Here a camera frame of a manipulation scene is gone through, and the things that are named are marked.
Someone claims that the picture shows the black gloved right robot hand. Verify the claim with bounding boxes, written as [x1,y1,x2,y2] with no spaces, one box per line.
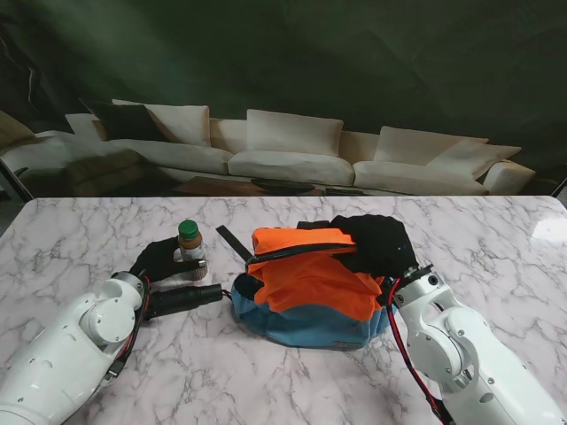
[330,213,420,282]

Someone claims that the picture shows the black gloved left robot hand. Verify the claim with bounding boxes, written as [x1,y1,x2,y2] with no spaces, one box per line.
[128,236,210,282]

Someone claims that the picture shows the coffee bottle with green cap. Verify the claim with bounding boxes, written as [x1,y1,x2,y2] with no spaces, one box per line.
[176,219,209,282]

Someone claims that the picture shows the orange and blue backpack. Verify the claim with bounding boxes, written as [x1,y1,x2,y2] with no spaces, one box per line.
[215,220,398,352]

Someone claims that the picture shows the dark wooden coffee table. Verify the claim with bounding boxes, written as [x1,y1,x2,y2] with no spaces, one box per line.
[171,175,371,197]

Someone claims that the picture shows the cream sofa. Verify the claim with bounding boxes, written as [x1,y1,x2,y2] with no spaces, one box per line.
[0,97,537,197]

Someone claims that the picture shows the dark sofa cushion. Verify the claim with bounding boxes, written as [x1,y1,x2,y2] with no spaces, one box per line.
[79,99,170,143]

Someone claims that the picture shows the tan armchair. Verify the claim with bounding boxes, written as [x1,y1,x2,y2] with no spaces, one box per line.
[0,109,39,154]

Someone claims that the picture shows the red black left arm cable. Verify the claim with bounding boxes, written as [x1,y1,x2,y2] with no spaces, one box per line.
[104,275,154,381]

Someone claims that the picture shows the red black arm cable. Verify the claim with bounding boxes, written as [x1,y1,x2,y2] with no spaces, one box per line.
[384,277,449,418]
[104,275,154,381]

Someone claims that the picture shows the red black right arm cable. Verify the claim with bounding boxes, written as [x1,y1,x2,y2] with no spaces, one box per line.
[384,277,449,418]

